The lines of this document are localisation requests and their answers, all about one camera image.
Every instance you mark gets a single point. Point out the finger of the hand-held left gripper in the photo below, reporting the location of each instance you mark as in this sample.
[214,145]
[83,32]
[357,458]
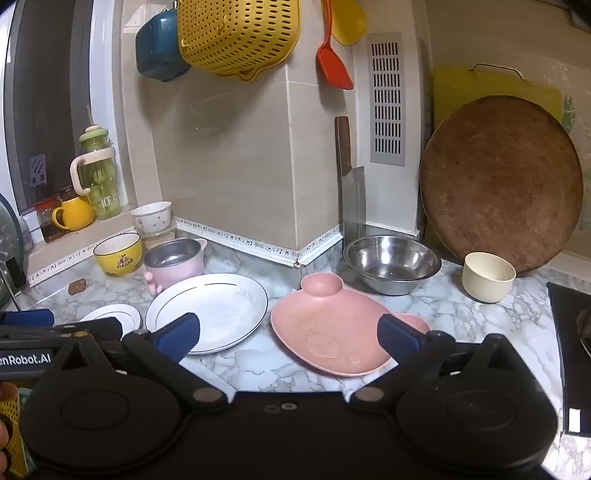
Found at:
[27,317]
[92,328]

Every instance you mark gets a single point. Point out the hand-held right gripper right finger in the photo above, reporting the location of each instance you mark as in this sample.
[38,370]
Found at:
[397,339]

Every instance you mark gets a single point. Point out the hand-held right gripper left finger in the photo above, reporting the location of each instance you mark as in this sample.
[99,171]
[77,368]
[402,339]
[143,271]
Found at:
[178,337]

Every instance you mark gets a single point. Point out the small white plate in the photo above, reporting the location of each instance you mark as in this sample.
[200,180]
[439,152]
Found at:
[115,314]

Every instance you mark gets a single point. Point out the large white plate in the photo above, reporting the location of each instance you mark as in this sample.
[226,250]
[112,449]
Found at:
[221,309]

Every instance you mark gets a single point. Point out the pink pot with steel liner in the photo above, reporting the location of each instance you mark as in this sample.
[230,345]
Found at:
[175,277]

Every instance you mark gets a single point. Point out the stainless steel bowl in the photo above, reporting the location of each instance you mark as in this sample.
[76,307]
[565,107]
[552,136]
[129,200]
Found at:
[392,267]

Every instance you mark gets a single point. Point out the pink cup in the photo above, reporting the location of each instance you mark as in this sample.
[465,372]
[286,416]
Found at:
[323,323]

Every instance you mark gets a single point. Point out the cream bowl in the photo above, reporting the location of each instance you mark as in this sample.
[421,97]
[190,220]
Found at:
[487,286]

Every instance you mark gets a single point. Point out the person's left hand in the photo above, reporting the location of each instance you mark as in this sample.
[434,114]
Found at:
[5,397]

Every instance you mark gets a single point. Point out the brown sponge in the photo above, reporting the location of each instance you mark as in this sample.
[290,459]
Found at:
[77,287]

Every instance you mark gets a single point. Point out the black rectangular object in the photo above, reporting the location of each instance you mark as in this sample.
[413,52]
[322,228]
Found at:
[16,274]

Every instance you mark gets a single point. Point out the yellow bowl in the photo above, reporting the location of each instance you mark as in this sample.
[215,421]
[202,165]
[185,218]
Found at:
[120,263]

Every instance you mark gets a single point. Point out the glass pot lid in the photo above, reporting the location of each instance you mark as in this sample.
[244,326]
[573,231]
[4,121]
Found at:
[7,240]

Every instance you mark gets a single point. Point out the white box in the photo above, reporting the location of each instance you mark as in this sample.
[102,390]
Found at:
[30,226]

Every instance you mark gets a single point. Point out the glass jar with red lid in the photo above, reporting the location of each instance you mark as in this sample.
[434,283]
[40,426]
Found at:
[46,226]

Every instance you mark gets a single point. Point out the yellow plastic basket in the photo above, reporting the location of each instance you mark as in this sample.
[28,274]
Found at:
[14,454]

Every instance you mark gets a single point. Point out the white patterned edge strip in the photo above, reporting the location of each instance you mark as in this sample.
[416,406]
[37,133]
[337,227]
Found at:
[231,237]

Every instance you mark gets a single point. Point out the yellow mug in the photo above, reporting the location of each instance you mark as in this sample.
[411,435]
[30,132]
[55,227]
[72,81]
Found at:
[76,214]

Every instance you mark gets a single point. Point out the white floral bowl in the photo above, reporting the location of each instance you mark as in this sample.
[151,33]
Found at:
[150,224]

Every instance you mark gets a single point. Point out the green water bottle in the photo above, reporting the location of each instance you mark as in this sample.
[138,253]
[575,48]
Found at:
[104,194]

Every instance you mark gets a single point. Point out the black gas stove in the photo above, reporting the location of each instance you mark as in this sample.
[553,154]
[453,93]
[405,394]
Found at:
[563,346]

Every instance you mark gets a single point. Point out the grey vent grille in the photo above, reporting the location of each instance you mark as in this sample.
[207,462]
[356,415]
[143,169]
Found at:
[388,159]

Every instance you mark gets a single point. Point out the round wooden cutting board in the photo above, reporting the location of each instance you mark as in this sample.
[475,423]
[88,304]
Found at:
[498,184]

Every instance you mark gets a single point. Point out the red spatula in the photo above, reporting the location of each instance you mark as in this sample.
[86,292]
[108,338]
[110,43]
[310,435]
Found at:
[332,64]

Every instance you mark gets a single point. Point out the teal hanging pot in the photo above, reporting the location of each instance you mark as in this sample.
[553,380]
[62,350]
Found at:
[157,46]

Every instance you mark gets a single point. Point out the yellow plastic colander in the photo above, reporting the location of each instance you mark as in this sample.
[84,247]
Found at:
[235,37]

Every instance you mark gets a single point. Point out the yellow spoon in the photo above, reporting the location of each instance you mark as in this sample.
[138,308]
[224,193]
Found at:
[348,23]

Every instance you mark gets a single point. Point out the white window frame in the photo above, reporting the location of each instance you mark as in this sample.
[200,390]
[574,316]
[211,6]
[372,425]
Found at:
[108,92]

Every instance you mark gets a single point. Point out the green cartoon wall sticker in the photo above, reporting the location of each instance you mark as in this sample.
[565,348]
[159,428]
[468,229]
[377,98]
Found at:
[569,113]

